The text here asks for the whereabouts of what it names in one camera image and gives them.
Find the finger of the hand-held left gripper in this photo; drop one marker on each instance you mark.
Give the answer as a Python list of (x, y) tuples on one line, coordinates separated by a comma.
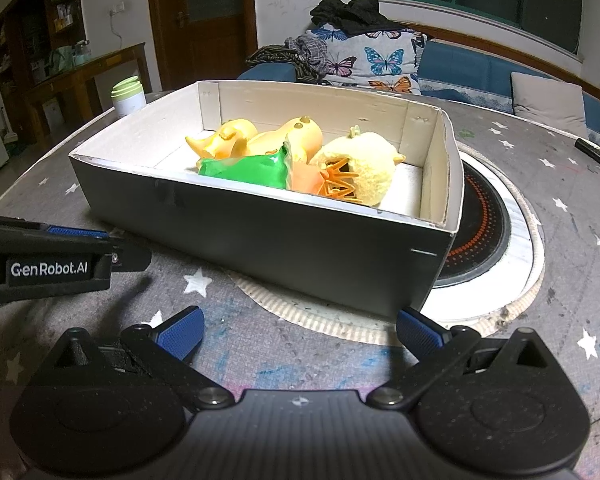
[(75, 232), (132, 256)]

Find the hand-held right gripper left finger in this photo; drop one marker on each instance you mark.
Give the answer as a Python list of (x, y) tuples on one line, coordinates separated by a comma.
[(182, 332)]

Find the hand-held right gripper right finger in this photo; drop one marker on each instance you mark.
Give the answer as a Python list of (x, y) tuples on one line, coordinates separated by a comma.
[(420, 332)]

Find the grey cardboard box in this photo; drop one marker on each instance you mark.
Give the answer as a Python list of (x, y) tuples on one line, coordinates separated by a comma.
[(280, 245)]

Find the green plastic toy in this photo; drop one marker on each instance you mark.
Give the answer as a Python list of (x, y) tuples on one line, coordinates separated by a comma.
[(250, 170)]

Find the small yellow duck toy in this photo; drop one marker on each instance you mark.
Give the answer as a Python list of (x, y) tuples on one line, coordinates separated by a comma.
[(225, 142)]

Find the yellow plush chick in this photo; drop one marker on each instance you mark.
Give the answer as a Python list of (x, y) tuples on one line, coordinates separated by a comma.
[(365, 160)]

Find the orange toy block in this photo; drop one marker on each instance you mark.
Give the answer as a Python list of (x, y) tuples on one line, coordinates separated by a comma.
[(305, 177)]

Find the large orange-yellow duck toy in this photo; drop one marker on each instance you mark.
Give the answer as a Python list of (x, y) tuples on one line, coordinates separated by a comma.
[(300, 137)]

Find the round table heater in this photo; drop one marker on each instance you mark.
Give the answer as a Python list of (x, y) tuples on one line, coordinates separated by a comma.
[(485, 220)]

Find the white jar with green lid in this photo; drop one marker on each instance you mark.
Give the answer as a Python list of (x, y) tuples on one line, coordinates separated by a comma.
[(128, 100)]

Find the wooden desk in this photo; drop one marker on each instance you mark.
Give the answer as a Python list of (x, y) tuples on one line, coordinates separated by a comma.
[(95, 67)]

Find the dark wooden shelf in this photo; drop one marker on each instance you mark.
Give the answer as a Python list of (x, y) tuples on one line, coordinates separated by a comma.
[(45, 20)]

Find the black stick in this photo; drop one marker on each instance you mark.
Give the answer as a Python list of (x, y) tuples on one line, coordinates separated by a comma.
[(597, 153)]

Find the brown wooden door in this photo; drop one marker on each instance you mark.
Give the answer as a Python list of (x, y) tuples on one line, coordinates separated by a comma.
[(210, 10)]

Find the grey cushion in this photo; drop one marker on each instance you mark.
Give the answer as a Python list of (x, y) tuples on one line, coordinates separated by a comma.
[(547, 102)]

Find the striped grey cloth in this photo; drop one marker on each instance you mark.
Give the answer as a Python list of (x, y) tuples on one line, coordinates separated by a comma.
[(305, 55)]

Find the blue sofa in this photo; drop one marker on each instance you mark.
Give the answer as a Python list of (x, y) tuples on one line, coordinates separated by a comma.
[(460, 67)]

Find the butterfly print pillow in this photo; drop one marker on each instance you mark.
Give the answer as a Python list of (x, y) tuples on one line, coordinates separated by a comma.
[(375, 60)]

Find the black clothes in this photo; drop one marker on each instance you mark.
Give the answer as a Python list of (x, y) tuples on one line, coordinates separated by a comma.
[(360, 12)]

